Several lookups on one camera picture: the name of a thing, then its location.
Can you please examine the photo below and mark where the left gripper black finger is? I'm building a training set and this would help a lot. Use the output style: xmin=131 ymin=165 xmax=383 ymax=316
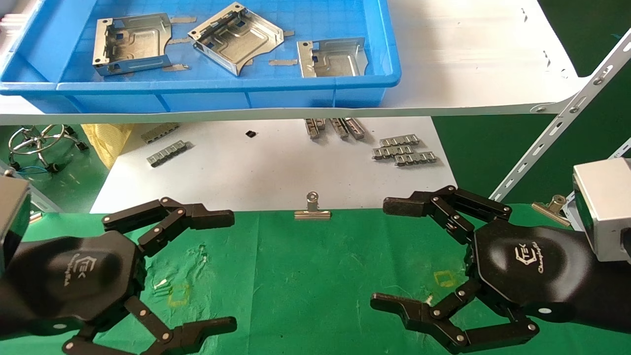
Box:
xmin=102 ymin=197 xmax=235 ymax=258

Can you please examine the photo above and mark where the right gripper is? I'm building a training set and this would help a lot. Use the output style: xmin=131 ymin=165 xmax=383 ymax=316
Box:
xmin=371 ymin=185 xmax=599 ymax=355

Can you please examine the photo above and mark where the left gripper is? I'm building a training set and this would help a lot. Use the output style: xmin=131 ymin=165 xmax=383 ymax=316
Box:
xmin=0 ymin=231 xmax=238 ymax=355

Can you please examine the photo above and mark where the sheet metal bracket part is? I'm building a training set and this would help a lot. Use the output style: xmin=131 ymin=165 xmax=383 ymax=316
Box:
xmin=297 ymin=37 xmax=369 ymax=78
xmin=188 ymin=2 xmax=285 ymax=76
xmin=93 ymin=13 xmax=173 ymax=76

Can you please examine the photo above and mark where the green table cloth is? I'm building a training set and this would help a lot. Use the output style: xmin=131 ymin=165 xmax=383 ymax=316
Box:
xmin=0 ymin=203 xmax=631 ymax=355

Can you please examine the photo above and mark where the blue plastic bin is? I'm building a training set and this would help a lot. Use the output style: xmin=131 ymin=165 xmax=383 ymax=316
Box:
xmin=0 ymin=0 xmax=401 ymax=114

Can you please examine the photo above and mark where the yellow cloth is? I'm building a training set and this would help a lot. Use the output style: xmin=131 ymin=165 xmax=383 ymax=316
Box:
xmin=80 ymin=123 xmax=135 ymax=170

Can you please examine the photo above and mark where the long slotted metal brace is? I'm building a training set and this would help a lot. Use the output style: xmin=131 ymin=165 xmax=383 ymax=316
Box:
xmin=488 ymin=30 xmax=631 ymax=203

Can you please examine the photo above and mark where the chrome stool base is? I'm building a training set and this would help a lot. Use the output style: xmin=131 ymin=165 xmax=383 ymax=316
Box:
xmin=7 ymin=124 xmax=89 ymax=173

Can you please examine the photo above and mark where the short slotted metal brace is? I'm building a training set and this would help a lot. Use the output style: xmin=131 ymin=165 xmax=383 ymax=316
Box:
xmin=609 ymin=138 xmax=631 ymax=159

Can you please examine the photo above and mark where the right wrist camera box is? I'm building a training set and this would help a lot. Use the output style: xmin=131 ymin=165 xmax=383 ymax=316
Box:
xmin=572 ymin=158 xmax=631 ymax=263

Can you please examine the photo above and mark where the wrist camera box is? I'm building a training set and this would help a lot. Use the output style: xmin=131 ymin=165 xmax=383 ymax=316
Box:
xmin=0 ymin=175 xmax=31 ymax=269
xmin=572 ymin=158 xmax=631 ymax=263

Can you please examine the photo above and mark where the blue cable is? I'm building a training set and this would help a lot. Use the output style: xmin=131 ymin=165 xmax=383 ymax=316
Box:
xmin=10 ymin=165 xmax=52 ymax=178

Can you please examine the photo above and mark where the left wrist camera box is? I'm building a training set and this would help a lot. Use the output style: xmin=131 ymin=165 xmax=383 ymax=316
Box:
xmin=0 ymin=175 xmax=31 ymax=269

